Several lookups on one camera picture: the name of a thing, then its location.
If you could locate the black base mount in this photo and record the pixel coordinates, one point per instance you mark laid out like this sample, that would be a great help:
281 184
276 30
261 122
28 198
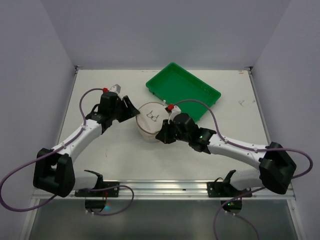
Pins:
222 188
105 191

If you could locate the green plastic tray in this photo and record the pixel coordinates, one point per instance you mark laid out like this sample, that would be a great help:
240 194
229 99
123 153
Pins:
174 84

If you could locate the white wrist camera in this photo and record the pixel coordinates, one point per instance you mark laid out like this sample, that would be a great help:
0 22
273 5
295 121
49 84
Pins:
173 111
116 89

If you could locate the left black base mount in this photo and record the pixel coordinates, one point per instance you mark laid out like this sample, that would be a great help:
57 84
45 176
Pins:
105 191

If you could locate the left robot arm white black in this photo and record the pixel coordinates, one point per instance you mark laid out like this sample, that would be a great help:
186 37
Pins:
54 169

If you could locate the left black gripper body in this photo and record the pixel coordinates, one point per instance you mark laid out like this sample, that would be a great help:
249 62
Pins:
124 110

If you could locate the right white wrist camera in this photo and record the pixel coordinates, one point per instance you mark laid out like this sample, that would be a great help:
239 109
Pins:
173 111

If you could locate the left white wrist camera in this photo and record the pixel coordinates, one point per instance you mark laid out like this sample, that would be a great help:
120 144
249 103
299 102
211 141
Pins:
116 89

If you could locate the aluminium rail frame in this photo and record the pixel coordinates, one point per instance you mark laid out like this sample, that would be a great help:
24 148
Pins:
157 173

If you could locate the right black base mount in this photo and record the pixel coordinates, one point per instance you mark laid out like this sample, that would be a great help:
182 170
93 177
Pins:
222 188

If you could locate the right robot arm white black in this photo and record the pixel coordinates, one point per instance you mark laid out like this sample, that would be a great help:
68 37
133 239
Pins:
271 165

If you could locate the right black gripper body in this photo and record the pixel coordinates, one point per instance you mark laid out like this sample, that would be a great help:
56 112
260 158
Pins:
169 132

